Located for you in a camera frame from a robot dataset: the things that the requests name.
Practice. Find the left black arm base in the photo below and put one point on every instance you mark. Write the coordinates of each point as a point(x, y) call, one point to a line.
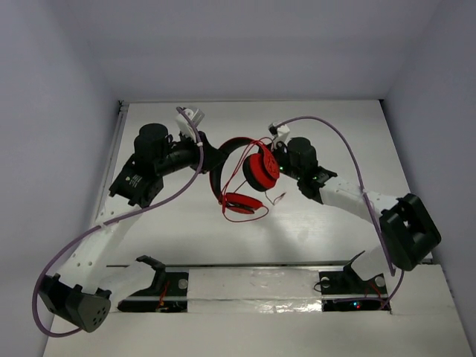
point(170, 298)

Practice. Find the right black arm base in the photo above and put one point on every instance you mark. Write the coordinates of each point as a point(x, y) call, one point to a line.
point(342, 292)

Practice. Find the aluminium rail at front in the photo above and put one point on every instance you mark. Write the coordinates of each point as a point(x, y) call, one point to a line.
point(331, 263)

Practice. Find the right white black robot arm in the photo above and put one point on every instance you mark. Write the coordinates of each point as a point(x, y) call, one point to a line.
point(406, 232)

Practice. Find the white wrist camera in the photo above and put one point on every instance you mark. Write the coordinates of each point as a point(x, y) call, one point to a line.
point(187, 120)
point(279, 133)

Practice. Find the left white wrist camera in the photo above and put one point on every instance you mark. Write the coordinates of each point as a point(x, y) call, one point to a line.
point(187, 120)

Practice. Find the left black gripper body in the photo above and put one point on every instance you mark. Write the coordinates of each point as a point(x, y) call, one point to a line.
point(207, 156)

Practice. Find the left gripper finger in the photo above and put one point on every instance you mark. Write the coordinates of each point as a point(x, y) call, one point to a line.
point(207, 149)
point(211, 161)

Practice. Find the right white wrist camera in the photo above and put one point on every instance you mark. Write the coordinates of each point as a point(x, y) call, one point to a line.
point(279, 133)

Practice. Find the white foil covered block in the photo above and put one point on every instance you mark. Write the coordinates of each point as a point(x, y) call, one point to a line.
point(253, 290)

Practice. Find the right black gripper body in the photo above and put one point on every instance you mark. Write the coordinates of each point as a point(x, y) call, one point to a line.
point(285, 166)

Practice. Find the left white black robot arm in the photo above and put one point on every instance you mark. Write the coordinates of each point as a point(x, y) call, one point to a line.
point(73, 293)

